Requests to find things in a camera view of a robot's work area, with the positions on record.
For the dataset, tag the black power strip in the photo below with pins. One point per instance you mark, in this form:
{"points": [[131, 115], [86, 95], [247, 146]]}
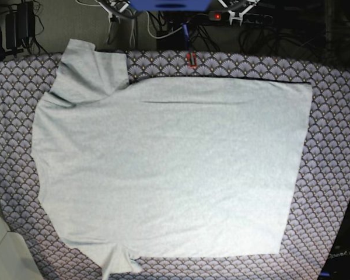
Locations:
{"points": [[249, 18]]}

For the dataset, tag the red table clamp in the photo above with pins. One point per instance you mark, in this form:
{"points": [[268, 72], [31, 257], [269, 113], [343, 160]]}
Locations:
{"points": [[192, 60]]}

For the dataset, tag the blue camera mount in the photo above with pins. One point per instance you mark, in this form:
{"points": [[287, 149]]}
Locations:
{"points": [[170, 5]]}

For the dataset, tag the light grey T-shirt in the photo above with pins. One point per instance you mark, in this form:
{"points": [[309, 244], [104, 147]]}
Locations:
{"points": [[166, 167]]}

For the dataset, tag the fan-patterned tablecloth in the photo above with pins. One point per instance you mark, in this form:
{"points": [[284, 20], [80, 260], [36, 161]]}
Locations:
{"points": [[320, 200]]}

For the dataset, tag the black box with cables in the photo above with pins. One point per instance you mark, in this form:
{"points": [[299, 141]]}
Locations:
{"points": [[174, 42]]}

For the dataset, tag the black power adapter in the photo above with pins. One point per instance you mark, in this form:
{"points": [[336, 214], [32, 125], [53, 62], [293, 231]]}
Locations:
{"points": [[20, 26]]}

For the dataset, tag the white plastic bin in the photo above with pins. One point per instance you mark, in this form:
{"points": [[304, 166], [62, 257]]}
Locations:
{"points": [[16, 261]]}

